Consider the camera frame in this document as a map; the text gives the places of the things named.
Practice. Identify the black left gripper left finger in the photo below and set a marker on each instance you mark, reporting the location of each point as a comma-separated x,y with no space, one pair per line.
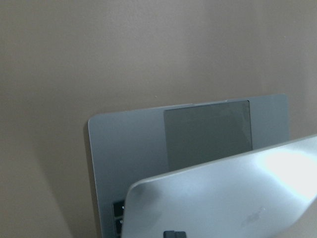
169,234

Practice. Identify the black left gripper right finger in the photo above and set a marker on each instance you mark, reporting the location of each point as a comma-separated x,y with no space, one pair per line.
180,234

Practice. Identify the grey laptop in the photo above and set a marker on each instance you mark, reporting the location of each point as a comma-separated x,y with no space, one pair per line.
213,170

